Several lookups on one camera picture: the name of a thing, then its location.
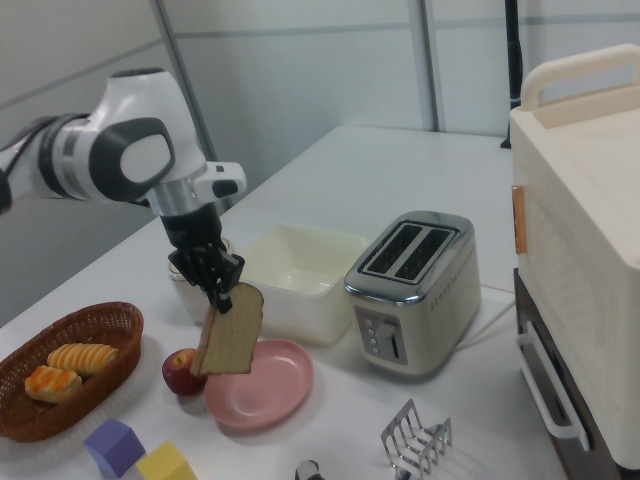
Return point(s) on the brown bread slice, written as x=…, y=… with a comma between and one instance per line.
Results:
x=227, y=340

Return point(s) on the yellow cube block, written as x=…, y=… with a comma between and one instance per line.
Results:
x=165, y=462

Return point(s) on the pink plate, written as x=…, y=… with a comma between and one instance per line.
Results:
x=270, y=390

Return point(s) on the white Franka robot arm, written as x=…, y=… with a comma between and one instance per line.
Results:
x=135, y=115

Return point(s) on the white square plastic tub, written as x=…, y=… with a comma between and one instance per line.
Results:
x=300, y=270

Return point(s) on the cream and chrome toaster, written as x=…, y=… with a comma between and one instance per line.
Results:
x=435, y=310

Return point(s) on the black pole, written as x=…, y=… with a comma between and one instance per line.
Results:
x=513, y=55

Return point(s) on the brown wicker basket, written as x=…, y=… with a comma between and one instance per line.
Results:
x=100, y=395

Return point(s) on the metal toast rack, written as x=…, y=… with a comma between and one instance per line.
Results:
x=415, y=445

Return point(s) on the long striped yellow pastry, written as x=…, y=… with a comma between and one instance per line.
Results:
x=82, y=357

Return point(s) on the purple cube block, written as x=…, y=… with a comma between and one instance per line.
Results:
x=114, y=445

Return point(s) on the cream toy kitchen cabinet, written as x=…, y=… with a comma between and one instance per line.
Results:
x=580, y=210

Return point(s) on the cream lidded canister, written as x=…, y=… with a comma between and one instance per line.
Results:
x=187, y=300

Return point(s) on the red apple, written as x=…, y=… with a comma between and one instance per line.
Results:
x=176, y=375

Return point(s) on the black and white figurine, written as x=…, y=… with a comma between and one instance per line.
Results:
x=307, y=471

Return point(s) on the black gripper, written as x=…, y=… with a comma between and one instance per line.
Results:
x=197, y=240

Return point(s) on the short striped yellow pastry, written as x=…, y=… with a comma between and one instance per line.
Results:
x=52, y=384

